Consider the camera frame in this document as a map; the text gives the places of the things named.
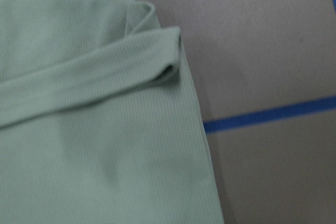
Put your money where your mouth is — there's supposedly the olive green long-sleeve shirt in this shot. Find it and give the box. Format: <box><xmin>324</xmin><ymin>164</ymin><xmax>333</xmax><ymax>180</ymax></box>
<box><xmin>1</xmin><ymin>0</ymin><xmax>224</xmax><ymax>223</ymax></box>

